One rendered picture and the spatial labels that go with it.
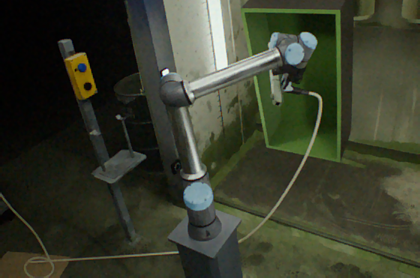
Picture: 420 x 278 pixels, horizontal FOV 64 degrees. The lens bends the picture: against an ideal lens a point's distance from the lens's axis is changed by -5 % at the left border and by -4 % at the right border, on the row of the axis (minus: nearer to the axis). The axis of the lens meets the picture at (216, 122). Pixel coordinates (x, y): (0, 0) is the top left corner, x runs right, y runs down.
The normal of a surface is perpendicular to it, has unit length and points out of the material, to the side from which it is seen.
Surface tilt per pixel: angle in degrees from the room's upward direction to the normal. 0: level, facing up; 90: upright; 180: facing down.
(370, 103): 57
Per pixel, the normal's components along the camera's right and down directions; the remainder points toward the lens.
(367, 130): -0.51, -0.07
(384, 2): -0.53, 0.47
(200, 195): -0.11, -0.82
